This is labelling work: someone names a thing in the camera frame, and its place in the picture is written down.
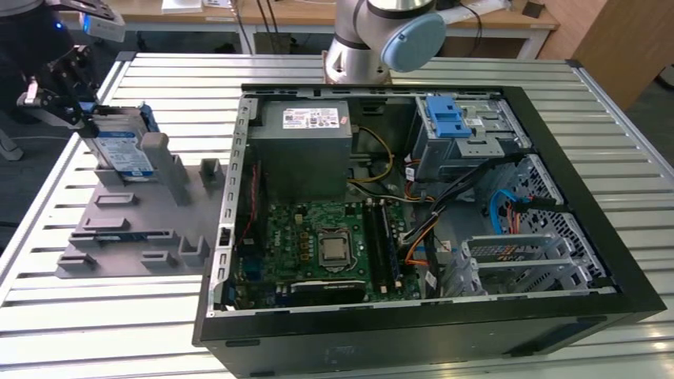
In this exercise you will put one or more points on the small black box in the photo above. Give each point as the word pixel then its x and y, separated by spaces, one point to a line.
pixel 534 10

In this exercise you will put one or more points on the wooden cabinet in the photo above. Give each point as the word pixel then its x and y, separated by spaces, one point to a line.
pixel 621 47

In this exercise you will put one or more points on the silver CPU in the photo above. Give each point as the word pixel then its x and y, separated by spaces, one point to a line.
pixel 334 249

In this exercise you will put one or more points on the green RAM stick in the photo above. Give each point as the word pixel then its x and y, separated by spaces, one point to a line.
pixel 117 237

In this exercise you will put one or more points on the CPU socket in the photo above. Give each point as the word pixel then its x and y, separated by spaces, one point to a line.
pixel 336 231

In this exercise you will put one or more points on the black PC case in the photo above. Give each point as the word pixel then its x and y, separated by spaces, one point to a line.
pixel 420 339

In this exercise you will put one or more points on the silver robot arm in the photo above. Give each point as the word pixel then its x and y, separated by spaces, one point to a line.
pixel 358 35

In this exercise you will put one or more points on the wooden desk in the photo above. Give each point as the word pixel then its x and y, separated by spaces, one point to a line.
pixel 157 19

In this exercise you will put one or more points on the metal drive cage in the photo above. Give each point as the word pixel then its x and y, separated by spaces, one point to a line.
pixel 431 158

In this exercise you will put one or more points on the grey power supply unit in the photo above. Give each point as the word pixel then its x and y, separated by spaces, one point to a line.
pixel 300 166

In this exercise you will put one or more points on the blue drive latch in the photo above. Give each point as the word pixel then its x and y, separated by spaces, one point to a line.
pixel 444 116

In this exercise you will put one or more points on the black graphics card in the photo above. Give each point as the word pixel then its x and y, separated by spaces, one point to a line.
pixel 326 290

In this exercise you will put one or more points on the grey stand foot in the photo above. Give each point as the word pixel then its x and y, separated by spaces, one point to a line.
pixel 11 148

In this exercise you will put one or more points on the green motherboard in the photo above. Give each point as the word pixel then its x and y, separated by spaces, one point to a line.
pixel 290 237

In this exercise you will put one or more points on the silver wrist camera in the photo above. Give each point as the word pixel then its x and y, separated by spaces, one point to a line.
pixel 103 27

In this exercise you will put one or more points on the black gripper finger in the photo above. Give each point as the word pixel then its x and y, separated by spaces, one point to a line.
pixel 57 104
pixel 73 75

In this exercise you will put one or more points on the metal disk bay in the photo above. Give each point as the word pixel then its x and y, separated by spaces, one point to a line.
pixel 526 264

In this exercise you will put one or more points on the small white box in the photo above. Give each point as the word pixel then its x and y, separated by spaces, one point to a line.
pixel 216 3

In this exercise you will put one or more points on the grey parts rack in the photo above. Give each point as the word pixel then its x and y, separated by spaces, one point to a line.
pixel 136 205

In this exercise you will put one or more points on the hard disk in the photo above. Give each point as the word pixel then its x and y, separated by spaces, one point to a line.
pixel 125 154

